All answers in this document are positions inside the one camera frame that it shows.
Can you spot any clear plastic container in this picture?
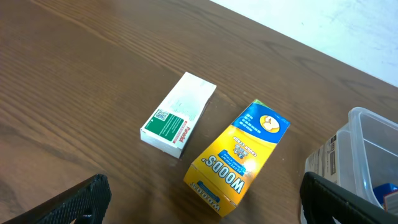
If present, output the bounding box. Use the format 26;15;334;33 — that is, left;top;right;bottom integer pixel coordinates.
300;107;397;223

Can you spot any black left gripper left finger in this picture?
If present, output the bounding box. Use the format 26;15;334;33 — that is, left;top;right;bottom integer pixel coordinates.
6;174;111;224

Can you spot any white green Panadol box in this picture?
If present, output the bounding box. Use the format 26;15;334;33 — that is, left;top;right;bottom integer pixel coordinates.
140;72;216;159

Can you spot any blue Kool Fever box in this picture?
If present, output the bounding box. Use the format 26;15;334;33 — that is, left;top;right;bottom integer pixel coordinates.
373;183;397;206

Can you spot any yellow Woods syrup box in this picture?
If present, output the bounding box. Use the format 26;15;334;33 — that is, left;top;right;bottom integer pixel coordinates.
183;100;290;217

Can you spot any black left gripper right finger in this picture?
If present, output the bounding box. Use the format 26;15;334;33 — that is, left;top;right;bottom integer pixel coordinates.
300;172;397;224

